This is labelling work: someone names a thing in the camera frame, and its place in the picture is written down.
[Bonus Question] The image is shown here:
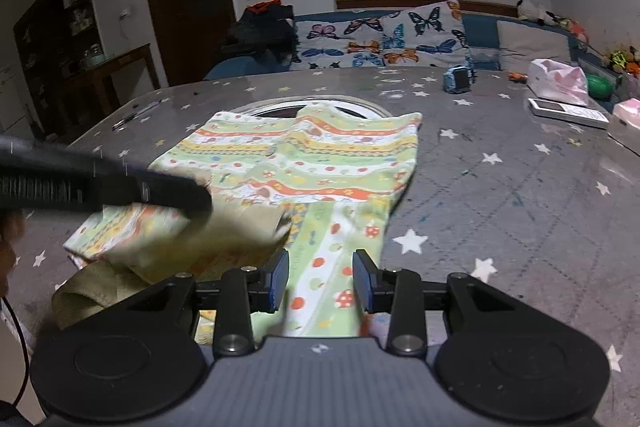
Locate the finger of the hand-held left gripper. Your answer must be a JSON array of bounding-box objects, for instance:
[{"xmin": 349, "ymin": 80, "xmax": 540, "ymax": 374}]
[{"xmin": 142, "ymin": 171, "xmax": 214, "ymax": 217}]

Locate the butterfly print pillow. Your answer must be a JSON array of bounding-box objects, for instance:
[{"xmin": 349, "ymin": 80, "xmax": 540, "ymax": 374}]
[{"xmin": 289, "ymin": 0, "xmax": 474, "ymax": 70}]

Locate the glass jar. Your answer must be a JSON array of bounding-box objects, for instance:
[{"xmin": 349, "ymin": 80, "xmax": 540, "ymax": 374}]
[{"xmin": 79, "ymin": 44, "xmax": 104, "ymax": 68}]

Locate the wooden side table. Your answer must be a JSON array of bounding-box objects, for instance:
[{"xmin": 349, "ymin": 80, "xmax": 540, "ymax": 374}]
[{"xmin": 59, "ymin": 43, "xmax": 161, "ymax": 134}]

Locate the colourful plush toy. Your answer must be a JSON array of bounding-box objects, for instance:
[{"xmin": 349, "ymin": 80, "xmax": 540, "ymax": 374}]
[{"xmin": 556, "ymin": 18, "xmax": 589, "ymax": 44}]

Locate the black and silver pen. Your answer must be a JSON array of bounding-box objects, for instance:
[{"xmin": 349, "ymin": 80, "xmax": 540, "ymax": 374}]
[{"xmin": 112, "ymin": 99, "xmax": 164, "ymax": 130}]

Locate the black and white plush toy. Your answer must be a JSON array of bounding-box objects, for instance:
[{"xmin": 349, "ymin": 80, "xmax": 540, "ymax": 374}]
[{"xmin": 516, "ymin": 0, "xmax": 557, "ymax": 26}]

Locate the pile of dark clothes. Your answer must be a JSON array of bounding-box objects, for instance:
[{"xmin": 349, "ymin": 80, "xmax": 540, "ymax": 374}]
[{"xmin": 222, "ymin": 0, "xmax": 299, "ymax": 64}]

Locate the dark wooden shelf cabinet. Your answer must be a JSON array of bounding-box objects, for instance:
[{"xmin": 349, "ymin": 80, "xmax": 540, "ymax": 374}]
[{"xmin": 12, "ymin": 0, "xmax": 106, "ymax": 128}]

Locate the grey star tablecloth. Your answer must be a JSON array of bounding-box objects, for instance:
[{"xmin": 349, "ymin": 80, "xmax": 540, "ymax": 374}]
[{"xmin": 0, "ymin": 66, "xmax": 640, "ymax": 427}]

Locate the patterned pajama garment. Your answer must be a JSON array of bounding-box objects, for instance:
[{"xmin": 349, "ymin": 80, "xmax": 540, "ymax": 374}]
[{"xmin": 52, "ymin": 104, "xmax": 424, "ymax": 339}]

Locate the green ball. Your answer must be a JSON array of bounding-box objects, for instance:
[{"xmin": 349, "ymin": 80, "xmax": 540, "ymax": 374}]
[{"xmin": 585, "ymin": 74, "xmax": 614, "ymax": 100}]

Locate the heap of small toys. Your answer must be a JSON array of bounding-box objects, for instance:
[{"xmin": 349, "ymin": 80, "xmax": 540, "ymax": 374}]
[{"xmin": 602, "ymin": 46, "xmax": 640, "ymax": 74}]

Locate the blue toy watch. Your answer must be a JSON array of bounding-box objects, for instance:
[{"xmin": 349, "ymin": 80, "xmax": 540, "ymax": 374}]
[{"xmin": 443, "ymin": 65, "xmax": 477, "ymax": 96}]

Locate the black cable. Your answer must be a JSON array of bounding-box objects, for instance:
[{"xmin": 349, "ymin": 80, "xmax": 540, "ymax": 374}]
[{"xmin": 0, "ymin": 294, "xmax": 32, "ymax": 409}]

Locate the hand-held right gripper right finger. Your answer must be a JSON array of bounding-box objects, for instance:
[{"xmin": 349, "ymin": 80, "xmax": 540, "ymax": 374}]
[{"xmin": 352, "ymin": 249, "xmax": 526, "ymax": 357}]

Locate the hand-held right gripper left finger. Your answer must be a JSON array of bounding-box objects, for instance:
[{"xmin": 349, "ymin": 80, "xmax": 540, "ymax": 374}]
[{"xmin": 107, "ymin": 250, "xmax": 291, "ymax": 357}]

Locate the blue sofa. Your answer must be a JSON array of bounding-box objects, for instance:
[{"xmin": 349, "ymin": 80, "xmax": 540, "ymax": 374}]
[{"xmin": 204, "ymin": 0, "xmax": 626, "ymax": 81}]

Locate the white flat scale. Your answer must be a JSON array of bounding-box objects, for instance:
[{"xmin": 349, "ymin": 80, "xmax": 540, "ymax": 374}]
[{"xmin": 528, "ymin": 97, "xmax": 611, "ymax": 130}]

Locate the grey pillow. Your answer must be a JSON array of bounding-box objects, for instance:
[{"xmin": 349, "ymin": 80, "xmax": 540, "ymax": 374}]
[{"xmin": 496, "ymin": 19, "xmax": 574, "ymax": 73}]

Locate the pink plastic bag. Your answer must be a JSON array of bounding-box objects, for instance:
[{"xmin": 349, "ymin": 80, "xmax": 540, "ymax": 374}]
[{"xmin": 527, "ymin": 58, "xmax": 590, "ymax": 107}]

